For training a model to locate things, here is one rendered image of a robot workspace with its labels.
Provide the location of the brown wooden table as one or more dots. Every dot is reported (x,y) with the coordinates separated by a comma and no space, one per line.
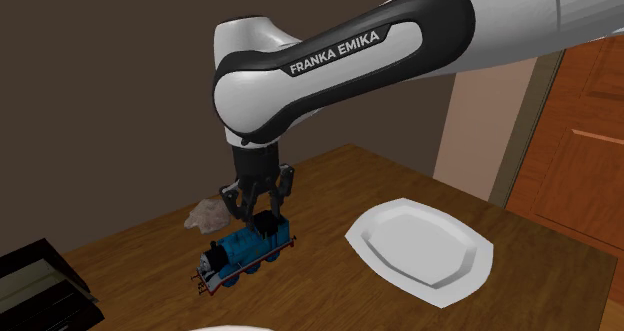
(331,291)

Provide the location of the black box with grey panels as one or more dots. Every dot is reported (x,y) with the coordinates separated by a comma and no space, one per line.
(39,291)

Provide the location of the orange wooden door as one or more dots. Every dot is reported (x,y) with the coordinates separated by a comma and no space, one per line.
(575,164)

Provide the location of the blue toy steam train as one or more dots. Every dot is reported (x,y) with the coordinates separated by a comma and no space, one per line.
(249,252)

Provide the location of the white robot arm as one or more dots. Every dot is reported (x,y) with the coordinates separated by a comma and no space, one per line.
(341,57)

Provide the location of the beige crumpled lump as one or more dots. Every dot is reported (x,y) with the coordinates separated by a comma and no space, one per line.
(208,216)

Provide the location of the white oval plate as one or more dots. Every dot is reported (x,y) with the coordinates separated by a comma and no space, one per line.
(419,249)

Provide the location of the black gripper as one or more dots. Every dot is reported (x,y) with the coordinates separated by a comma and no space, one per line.
(255,160)

